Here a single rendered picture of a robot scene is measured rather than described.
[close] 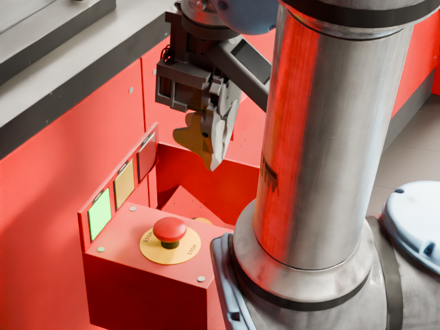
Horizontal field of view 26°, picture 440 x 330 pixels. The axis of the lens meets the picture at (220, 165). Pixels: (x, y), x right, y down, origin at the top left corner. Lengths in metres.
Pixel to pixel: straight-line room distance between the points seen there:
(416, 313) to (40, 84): 0.63
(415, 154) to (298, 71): 2.07
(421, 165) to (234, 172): 1.45
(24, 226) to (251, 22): 0.53
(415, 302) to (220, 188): 0.48
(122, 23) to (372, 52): 0.84
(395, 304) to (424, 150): 1.88
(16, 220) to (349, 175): 0.69
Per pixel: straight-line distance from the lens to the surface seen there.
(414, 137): 2.72
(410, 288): 0.81
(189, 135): 1.12
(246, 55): 1.05
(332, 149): 0.63
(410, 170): 2.59
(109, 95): 1.35
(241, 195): 1.23
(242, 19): 0.88
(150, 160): 1.23
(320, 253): 0.73
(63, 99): 1.26
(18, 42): 1.30
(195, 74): 1.06
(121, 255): 1.12
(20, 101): 1.23
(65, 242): 1.38
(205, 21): 1.02
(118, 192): 1.16
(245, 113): 1.70
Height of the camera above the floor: 1.52
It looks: 36 degrees down
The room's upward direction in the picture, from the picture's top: straight up
